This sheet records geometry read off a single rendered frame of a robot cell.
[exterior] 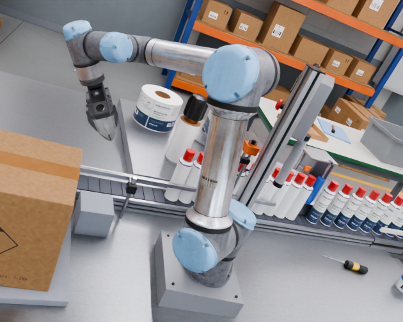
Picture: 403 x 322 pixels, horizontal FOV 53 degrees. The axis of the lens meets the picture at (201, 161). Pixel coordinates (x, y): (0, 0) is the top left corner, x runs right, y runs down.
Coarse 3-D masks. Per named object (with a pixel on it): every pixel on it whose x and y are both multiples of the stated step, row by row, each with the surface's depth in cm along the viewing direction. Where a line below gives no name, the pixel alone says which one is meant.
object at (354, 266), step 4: (324, 256) 160; (328, 256) 160; (336, 260) 160; (348, 260) 161; (344, 264) 161; (348, 264) 160; (352, 264) 160; (356, 264) 160; (360, 264) 162; (352, 268) 160; (356, 268) 160; (360, 268) 160; (364, 268) 161; (364, 272) 161
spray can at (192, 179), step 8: (200, 152) 139; (200, 160) 139; (192, 168) 140; (200, 168) 139; (192, 176) 141; (184, 184) 144; (192, 184) 142; (184, 192) 144; (192, 192) 144; (184, 200) 145
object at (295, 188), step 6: (300, 174) 155; (294, 180) 157; (300, 180) 155; (294, 186) 156; (300, 186) 156; (288, 192) 158; (294, 192) 157; (288, 198) 158; (294, 198) 158; (282, 204) 160; (288, 204) 160; (276, 210) 162; (282, 210) 161; (276, 216) 163; (282, 216) 162
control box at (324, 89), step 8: (328, 80) 121; (320, 88) 117; (328, 88) 116; (320, 96) 117; (312, 104) 119; (320, 104) 118; (304, 112) 120; (312, 112) 120; (304, 120) 121; (312, 120) 120; (296, 128) 123; (304, 128) 122; (296, 136) 124; (304, 136) 123
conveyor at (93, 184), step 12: (84, 180) 135; (96, 180) 138; (108, 180) 140; (108, 192) 135; (120, 192) 137; (144, 192) 143; (156, 192) 145; (180, 204) 145; (192, 204) 148; (264, 216) 161; (300, 216) 172; (324, 228) 171; (336, 228) 175
